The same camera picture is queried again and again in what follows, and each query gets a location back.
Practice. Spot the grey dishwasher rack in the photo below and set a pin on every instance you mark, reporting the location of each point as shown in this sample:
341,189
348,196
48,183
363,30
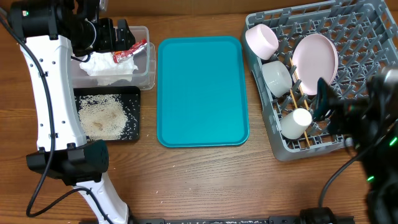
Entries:
363,34

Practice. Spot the red snack wrapper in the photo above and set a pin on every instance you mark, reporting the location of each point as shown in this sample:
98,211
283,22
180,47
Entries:
120,56

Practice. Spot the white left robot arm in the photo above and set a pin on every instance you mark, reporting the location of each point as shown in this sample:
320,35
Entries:
50,34

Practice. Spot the grey small bowl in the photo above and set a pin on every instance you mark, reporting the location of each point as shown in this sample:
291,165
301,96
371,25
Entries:
277,78

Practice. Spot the pink round plate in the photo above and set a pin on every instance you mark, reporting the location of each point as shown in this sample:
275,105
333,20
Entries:
315,57

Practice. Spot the white napkin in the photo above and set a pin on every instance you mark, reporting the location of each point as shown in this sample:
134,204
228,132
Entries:
103,65

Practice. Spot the teal serving tray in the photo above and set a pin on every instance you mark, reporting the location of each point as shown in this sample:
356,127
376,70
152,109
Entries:
201,92

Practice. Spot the black plastic tray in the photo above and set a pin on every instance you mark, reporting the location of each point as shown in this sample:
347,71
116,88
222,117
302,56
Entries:
133,93

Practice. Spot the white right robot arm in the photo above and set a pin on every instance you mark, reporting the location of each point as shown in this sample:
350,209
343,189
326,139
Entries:
371,122

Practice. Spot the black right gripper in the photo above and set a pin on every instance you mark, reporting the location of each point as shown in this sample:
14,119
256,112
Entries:
348,111

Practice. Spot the clear plastic bin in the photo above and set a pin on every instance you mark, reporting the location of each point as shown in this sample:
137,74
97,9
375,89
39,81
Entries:
142,77

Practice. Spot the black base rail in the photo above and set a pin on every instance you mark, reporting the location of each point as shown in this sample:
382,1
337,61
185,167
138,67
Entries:
217,221

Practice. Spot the white cup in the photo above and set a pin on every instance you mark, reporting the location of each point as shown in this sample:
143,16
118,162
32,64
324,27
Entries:
295,123

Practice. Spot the wooden chopstick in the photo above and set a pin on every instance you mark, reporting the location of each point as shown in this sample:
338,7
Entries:
299,85
296,107

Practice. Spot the pink bowl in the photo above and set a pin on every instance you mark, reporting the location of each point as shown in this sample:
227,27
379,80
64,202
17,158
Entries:
262,41

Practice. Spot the pile of rice grains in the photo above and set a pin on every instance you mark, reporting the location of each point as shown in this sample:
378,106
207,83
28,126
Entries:
102,116

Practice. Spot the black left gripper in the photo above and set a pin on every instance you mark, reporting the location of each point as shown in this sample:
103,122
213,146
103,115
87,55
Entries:
109,43

